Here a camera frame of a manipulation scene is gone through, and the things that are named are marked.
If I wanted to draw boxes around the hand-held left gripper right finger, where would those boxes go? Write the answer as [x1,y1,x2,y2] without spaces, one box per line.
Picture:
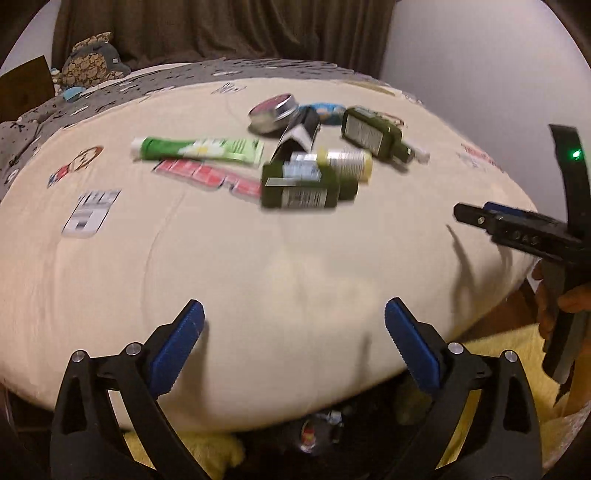
[384,298,543,480]

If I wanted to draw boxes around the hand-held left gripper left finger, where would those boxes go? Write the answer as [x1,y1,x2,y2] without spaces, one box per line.
[48,299,213,480]

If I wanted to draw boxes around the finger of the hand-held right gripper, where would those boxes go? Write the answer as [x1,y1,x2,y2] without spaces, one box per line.
[482,201,563,225]
[453,203,585,260]

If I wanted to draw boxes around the dark green glass bottle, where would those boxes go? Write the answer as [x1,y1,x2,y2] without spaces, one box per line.
[341,106,416,163]

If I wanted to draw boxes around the white bottle yellow cap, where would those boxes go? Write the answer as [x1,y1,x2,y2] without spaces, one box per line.
[318,148,374,182]

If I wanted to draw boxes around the large dark green bottle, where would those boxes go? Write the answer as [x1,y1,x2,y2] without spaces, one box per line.
[260,154,360,211]

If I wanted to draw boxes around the green white tube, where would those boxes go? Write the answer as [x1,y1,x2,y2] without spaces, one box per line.
[130,137,265,167]

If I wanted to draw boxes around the blue snack packet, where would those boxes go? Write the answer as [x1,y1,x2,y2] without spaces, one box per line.
[307,102,346,125]

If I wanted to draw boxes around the black white tube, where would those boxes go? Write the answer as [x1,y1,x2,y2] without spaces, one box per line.
[270,107,321,163]

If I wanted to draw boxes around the round metal tin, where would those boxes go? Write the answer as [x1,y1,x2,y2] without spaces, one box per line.
[248,92,300,136]

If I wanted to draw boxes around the person's right hand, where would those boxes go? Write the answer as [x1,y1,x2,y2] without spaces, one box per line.
[530,262,591,341]

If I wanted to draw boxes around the yellow fleece pants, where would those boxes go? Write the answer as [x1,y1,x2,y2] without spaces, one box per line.
[122,323,591,474]

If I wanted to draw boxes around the cream printed blanket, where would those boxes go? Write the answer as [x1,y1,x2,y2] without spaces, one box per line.
[0,76,541,432]

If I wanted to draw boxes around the grey patterned duvet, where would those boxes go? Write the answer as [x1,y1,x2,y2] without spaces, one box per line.
[0,58,421,199]

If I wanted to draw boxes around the grey brown plush toy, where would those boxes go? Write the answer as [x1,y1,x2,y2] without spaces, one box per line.
[58,31,132,88]

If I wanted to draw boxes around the wooden headboard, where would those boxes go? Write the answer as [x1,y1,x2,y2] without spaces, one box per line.
[0,55,55,123]

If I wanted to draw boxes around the dark brown curtain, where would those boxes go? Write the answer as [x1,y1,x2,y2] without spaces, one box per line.
[51,0,400,80]

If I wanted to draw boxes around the wooden bed frame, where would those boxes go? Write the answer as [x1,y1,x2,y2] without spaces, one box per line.
[462,272,543,340]

